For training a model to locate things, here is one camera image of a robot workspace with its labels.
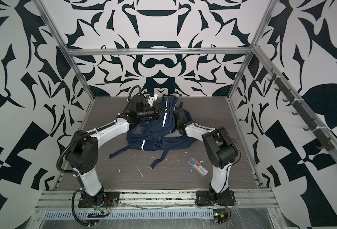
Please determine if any navy blue student backpack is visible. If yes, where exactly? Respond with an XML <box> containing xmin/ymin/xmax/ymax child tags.
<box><xmin>109</xmin><ymin>96</ymin><xmax>197</xmax><ymax>169</ymax></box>

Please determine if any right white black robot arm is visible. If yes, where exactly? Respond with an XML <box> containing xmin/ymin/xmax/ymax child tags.
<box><xmin>173</xmin><ymin>108</ymin><xmax>239</xmax><ymax>202</ymax></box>

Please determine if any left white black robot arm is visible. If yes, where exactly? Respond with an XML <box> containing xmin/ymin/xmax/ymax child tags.
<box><xmin>57</xmin><ymin>94</ymin><xmax>169</xmax><ymax>197</ymax></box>

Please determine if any clear plastic eraser case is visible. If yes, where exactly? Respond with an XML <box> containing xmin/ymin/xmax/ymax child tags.
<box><xmin>188</xmin><ymin>157</ymin><xmax>208</xmax><ymax>176</ymax></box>

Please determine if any green circuit board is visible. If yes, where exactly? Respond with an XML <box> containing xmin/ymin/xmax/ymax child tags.
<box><xmin>213</xmin><ymin>208</ymin><xmax>231</xmax><ymax>224</ymax></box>

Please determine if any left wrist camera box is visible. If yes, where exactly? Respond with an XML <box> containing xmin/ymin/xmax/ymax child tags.
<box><xmin>146</xmin><ymin>93</ymin><xmax>158</xmax><ymax>106</ymax></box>

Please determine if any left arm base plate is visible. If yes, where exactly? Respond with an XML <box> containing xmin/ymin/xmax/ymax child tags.
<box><xmin>78</xmin><ymin>191</ymin><xmax>120</xmax><ymax>208</ymax></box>

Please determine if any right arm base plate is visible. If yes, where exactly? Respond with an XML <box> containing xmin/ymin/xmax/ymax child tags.
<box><xmin>195</xmin><ymin>189</ymin><xmax>236</xmax><ymax>207</ymax></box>

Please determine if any white slotted cable duct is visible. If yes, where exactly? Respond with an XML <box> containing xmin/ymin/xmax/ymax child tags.
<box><xmin>42</xmin><ymin>208</ymin><xmax>215</xmax><ymax>220</ymax></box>

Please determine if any aluminium cage frame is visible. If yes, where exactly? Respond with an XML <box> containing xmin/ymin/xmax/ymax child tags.
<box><xmin>30</xmin><ymin>0</ymin><xmax>337</xmax><ymax>184</ymax></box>

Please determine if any aluminium front rail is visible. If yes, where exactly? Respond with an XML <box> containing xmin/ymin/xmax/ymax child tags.
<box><xmin>35</xmin><ymin>189</ymin><xmax>278</xmax><ymax>210</ymax></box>

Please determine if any wall hook rack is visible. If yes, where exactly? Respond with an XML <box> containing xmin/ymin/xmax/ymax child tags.
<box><xmin>268</xmin><ymin>68</ymin><xmax>335</xmax><ymax>151</ymax></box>

